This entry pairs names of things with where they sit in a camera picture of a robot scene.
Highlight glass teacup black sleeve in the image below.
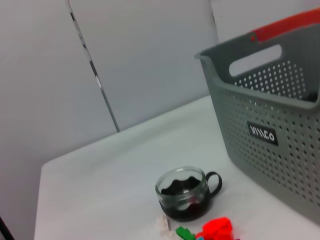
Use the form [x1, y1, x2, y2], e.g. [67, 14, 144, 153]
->
[154, 166, 223, 223]

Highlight green building brick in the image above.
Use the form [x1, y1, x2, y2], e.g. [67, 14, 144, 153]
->
[175, 226, 196, 240]

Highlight grey-green perforated storage bin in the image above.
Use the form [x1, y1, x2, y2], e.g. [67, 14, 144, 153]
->
[194, 23, 320, 227]

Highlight bright red building brick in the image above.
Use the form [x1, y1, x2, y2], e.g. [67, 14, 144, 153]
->
[196, 216, 234, 240]

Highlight red bar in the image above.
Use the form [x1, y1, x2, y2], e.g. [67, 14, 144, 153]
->
[249, 6, 320, 44]

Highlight shiny metal wall strip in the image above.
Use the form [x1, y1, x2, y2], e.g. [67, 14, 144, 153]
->
[65, 0, 121, 133]

